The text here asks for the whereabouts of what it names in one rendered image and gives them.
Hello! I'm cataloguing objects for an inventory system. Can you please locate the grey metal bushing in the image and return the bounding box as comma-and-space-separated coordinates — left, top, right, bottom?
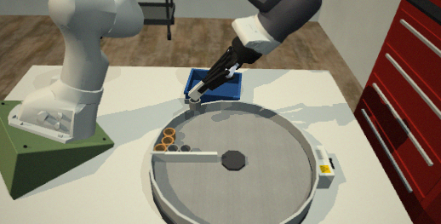
189, 98, 201, 111
180, 144, 192, 152
167, 144, 180, 152

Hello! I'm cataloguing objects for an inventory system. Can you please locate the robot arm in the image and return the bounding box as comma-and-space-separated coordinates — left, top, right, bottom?
8, 0, 322, 144

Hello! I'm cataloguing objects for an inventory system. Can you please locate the blue plastic crate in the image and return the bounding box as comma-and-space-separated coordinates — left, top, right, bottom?
184, 68, 242, 104

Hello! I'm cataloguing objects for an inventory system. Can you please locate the grey round turning table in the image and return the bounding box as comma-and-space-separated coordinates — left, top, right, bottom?
148, 101, 335, 224

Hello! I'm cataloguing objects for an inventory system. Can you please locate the bronze bushing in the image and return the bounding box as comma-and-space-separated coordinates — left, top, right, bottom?
162, 136, 174, 146
163, 128, 175, 141
154, 144, 167, 152

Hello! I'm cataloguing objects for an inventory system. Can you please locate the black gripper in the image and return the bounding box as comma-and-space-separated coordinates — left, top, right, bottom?
188, 36, 262, 101

